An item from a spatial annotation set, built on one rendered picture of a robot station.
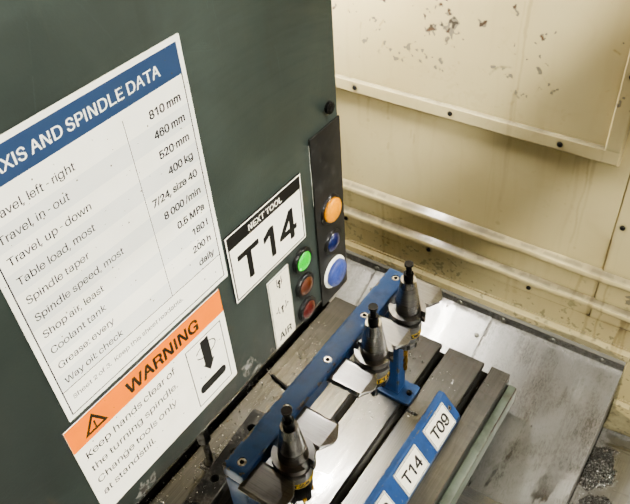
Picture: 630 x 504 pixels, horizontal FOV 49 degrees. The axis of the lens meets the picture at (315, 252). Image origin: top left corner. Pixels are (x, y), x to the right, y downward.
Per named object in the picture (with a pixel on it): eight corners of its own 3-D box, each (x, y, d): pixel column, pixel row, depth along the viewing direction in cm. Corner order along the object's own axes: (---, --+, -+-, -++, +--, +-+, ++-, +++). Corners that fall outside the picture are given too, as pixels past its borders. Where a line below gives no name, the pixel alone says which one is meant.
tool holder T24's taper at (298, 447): (291, 433, 101) (287, 406, 97) (315, 450, 99) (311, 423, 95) (271, 455, 99) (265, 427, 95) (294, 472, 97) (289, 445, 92)
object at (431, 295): (447, 292, 123) (447, 289, 122) (433, 311, 120) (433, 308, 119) (412, 278, 126) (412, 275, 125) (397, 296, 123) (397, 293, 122)
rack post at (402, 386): (420, 389, 145) (426, 288, 125) (408, 407, 142) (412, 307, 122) (379, 369, 150) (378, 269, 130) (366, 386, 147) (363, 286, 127)
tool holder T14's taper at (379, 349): (365, 336, 114) (365, 308, 110) (391, 344, 113) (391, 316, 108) (355, 356, 111) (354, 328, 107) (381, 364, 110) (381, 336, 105)
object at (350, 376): (383, 378, 110) (383, 375, 109) (365, 402, 107) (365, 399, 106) (346, 360, 113) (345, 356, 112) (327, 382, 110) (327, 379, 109)
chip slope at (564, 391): (600, 431, 167) (626, 362, 149) (472, 714, 126) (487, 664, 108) (298, 293, 208) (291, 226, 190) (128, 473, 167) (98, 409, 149)
